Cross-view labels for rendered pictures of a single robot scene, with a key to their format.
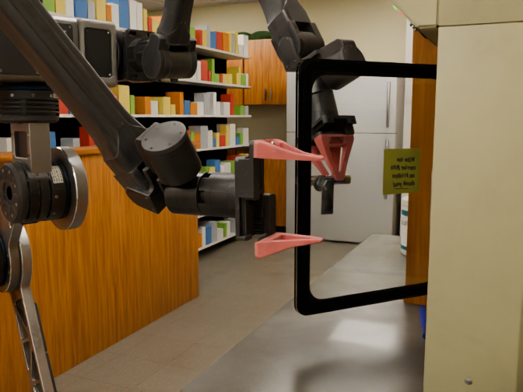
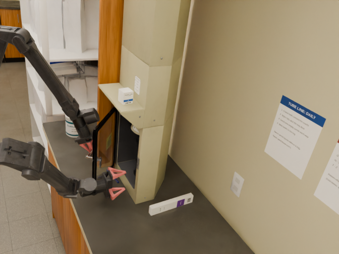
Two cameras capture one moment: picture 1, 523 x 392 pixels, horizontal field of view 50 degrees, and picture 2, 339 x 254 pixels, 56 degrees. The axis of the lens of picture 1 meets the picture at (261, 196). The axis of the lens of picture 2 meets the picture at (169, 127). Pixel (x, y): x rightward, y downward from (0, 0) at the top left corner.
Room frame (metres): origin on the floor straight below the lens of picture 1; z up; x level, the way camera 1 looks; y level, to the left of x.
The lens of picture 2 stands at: (-0.11, 0.80, 2.15)
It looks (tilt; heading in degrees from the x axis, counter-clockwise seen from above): 29 degrees down; 303
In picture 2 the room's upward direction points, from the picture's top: 8 degrees clockwise
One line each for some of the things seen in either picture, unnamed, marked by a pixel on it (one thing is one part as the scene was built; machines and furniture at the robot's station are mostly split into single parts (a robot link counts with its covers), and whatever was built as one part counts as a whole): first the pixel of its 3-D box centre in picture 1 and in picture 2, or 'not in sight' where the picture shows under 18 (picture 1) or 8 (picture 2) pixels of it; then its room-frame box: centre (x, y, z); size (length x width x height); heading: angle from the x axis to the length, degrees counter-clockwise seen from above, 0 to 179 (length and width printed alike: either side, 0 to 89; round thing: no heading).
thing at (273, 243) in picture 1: (286, 226); (115, 188); (0.68, -0.03, 1.17); 0.09 x 0.07 x 0.07; 66
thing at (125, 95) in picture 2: not in sight; (125, 96); (0.81, -0.20, 1.54); 0.05 x 0.05 x 0.06; 74
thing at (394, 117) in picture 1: (377, 186); (105, 149); (0.92, -0.19, 1.19); 0.30 x 0.01 x 0.40; 116
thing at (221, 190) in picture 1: (233, 195); (100, 186); (0.71, 0.04, 1.20); 0.07 x 0.07 x 0.10; 66
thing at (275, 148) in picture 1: (286, 169); (115, 176); (0.68, -0.03, 1.24); 0.09 x 0.07 x 0.07; 66
